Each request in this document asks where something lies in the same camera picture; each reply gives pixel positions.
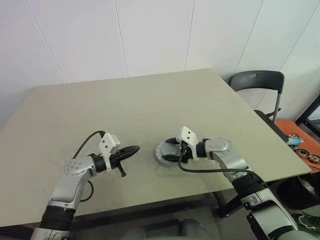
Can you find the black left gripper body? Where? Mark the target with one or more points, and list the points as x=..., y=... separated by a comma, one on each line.
x=116, y=158

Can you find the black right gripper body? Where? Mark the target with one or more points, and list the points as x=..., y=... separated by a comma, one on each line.
x=186, y=155

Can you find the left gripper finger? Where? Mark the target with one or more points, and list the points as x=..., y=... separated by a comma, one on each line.
x=128, y=156
x=131, y=149

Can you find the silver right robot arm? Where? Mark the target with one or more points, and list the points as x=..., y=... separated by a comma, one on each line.
x=220, y=145

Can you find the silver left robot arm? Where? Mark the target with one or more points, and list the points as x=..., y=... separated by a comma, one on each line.
x=72, y=170

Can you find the dark grey rounded shape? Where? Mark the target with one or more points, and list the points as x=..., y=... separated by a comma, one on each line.
x=195, y=230

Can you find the orange stool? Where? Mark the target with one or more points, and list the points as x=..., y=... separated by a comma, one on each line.
x=285, y=127

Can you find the black folding chair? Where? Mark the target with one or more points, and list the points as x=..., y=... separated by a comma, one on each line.
x=265, y=80

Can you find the blue cylindrical part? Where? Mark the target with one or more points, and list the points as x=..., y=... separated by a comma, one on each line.
x=295, y=141

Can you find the round metal bearing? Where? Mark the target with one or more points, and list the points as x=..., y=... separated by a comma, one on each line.
x=303, y=152
x=314, y=159

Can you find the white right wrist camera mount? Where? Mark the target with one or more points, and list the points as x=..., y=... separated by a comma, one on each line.
x=188, y=136

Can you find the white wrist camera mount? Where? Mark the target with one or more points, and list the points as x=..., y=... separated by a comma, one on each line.
x=106, y=145
x=188, y=136

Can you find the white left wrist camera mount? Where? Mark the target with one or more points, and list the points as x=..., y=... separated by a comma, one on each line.
x=106, y=145

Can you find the black table frame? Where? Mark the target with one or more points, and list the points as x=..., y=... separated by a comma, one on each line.
x=150, y=207

